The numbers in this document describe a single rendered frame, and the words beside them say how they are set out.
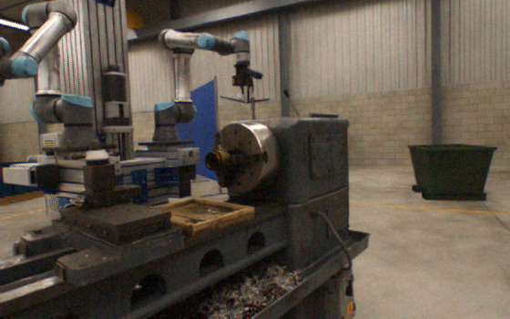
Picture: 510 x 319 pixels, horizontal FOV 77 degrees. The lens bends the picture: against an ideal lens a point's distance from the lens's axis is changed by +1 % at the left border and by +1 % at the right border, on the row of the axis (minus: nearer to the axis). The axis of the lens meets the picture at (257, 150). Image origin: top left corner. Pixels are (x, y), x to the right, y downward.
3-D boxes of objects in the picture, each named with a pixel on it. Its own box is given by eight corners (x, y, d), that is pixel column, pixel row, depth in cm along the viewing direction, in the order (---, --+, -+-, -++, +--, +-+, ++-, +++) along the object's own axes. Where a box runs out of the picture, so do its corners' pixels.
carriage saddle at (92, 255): (109, 223, 122) (108, 208, 122) (186, 247, 92) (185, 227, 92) (12, 247, 99) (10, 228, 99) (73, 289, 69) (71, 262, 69)
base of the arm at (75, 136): (54, 146, 144) (52, 124, 144) (87, 145, 157) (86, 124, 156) (71, 146, 136) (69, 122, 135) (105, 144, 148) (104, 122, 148)
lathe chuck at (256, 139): (221, 180, 160) (229, 117, 154) (270, 200, 141) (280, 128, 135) (208, 182, 153) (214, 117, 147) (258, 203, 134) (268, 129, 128)
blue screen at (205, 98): (163, 176, 990) (159, 99, 978) (188, 173, 1025) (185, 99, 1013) (201, 197, 620) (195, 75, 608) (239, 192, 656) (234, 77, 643)
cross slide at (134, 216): (104, 209, 120) (103, 197, 120) (172, 227, 92) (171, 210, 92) (53, 219, 107) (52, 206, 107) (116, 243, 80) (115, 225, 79)
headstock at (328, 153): (286, 180, 215) (284, 122, 213) (354, 185, 185) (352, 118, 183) (222, 195, 170) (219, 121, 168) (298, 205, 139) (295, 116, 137)
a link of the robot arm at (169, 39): (149, 25, 181) (209, 28, 153) (166, 29, 190) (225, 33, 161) (147, 46, 184) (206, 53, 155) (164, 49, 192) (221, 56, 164)
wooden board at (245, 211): (195, 206, 146) (194, 197, 146) (255, 217, 123) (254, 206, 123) (133, 221, 123) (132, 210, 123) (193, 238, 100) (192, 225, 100)
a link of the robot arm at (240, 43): (239, 36, 170) (252, 32, 165) (240, 56, 171) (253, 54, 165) (229, 33, 164) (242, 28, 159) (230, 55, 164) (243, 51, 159)
